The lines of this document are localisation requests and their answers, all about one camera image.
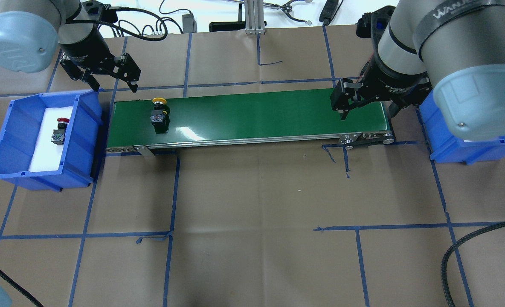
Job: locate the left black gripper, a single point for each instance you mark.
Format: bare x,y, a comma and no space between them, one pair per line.
83,45

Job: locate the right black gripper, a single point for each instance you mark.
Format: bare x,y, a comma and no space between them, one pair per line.
392,83

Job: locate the yellow push button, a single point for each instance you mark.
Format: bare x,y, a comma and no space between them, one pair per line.
160,115

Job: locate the red push button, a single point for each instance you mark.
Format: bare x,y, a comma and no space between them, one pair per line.
59,134

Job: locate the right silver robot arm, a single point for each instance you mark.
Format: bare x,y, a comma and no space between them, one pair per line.
459,45

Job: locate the green conveyor belt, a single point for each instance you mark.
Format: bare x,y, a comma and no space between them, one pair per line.
246,119

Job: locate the blue bin right side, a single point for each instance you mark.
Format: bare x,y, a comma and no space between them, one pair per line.
446,148

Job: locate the blue bin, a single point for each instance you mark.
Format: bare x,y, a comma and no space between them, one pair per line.
19,134
446,148

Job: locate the blue bin left side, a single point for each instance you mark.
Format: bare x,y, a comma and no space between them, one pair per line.
19,134

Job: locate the black power adapter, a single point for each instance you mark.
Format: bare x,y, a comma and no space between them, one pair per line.
189,24

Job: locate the black handheld device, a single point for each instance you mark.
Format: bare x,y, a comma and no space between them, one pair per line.
329,11

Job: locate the green grabber reach tool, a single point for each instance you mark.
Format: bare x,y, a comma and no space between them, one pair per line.
285,8

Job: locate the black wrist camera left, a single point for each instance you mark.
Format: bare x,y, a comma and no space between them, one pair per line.
100,11

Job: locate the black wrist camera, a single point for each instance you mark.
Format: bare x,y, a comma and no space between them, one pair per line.
100,11
374,23

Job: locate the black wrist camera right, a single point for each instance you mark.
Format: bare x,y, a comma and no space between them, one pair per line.
374,23

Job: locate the aluminium frame post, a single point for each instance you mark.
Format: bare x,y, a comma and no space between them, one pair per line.
252,9

